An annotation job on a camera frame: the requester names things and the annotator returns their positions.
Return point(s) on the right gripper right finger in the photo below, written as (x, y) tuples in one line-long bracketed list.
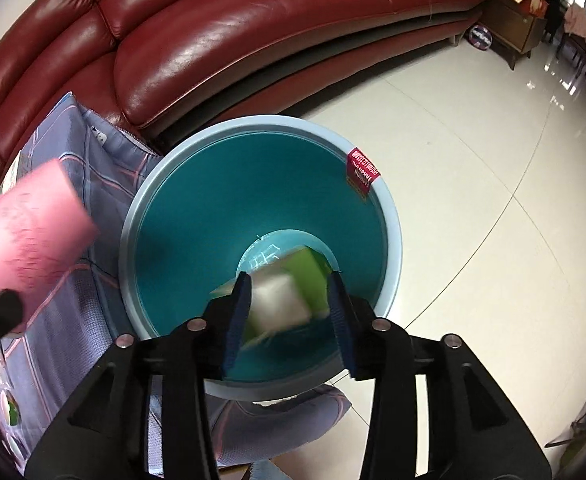
[(474, 431)]

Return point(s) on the white green tissue box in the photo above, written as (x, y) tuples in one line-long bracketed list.
[(15, 171)]

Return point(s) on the large green cardboard box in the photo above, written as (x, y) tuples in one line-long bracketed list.
[(288, 289)]

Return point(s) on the dark red leather sofa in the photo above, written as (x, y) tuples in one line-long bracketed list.
[(164, 69)]

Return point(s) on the red label on bin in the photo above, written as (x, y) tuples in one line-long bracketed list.
[(360, 173)]

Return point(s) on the wooden side cabinet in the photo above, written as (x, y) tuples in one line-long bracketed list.
[(515, 25)]

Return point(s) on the pink paper cup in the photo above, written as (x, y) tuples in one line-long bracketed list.
[(44, 229)]

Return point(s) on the teal round trash bin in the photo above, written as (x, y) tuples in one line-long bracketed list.
[(251, 181)]

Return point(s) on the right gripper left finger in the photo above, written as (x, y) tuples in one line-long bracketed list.
[(101, 432)]

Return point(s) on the small ball under sofa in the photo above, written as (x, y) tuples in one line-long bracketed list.
[(479, 37)]

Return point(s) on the blue plaid tablecloth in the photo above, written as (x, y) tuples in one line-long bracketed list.
[(82, 314)]

